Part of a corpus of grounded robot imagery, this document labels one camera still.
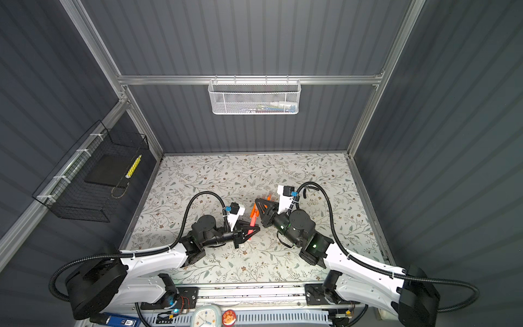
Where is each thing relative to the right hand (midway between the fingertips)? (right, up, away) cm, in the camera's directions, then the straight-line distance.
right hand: (258, 203), depth 69 cm
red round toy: (-10, -40, +1) cm, 41 cm away
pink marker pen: (-2, -7, +3) cm, 8 cm away
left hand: (0, -10, +4) cm, 11 cm away
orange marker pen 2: (+4, -2, +33) cm, 34 cm away
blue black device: (-47, -38, -2) cm, 61 cm away
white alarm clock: (-18, -38, 0) cm, 42 cm away
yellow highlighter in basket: (-49, +13, +9) cm, 51 cm away
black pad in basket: (-56, +12, +7) cm, 58 cm away
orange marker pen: (-1, -2, -2) cm, 3 cm away
